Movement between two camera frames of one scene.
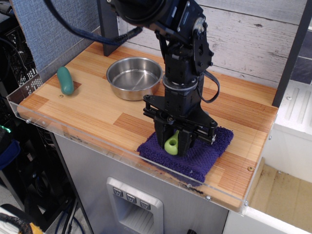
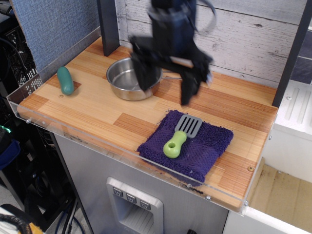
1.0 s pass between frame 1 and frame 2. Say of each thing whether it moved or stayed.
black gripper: moved
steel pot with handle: stayed
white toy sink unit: stayed
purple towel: stayed
